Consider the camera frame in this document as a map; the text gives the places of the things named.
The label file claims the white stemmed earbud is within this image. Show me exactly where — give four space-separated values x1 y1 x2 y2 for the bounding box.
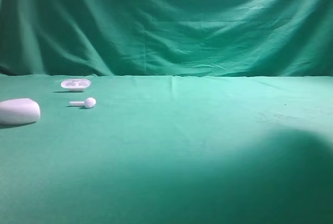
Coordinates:
69 97 96 109

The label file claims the white open earbud case tray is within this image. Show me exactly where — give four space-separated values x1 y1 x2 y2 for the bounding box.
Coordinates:
61 79 91 92

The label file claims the green cloth backdrop and tablecover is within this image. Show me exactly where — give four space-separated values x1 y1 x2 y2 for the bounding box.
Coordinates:
1 0 332 223

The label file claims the white earbud case lid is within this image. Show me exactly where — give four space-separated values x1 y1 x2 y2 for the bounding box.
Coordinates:
1 98 41 125

